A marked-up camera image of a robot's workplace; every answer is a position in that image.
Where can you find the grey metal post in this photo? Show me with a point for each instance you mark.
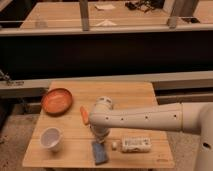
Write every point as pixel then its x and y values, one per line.
pixel 84 13
pixel 176 13

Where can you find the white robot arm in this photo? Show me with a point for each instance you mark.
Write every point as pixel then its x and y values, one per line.
pixel 194 118

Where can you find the orange carrot toy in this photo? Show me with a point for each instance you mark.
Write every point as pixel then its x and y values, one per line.
pixel 84 115

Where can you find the white cup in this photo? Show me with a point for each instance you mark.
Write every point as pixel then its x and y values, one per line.
pixel 51 139

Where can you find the orange bowl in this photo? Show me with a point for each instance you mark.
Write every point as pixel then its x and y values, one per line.
pixel 57 101

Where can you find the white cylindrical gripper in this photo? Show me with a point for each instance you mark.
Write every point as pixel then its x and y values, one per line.
pixel 100 133

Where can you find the small white piece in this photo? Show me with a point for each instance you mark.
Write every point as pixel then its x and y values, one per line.
pixel 114 145

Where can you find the blue eraser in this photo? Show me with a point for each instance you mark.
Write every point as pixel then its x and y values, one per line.
pixel 99 153

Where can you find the grey metal post right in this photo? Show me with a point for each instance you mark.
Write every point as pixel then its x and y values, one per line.
pixel 176 13

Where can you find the folded white paper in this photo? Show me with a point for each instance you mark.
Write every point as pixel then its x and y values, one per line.
pixel 106 23

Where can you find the metal clamp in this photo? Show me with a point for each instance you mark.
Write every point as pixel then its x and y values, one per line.
pixel 9 81

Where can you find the white paper sheet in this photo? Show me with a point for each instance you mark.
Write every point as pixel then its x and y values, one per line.
pixel 105 7

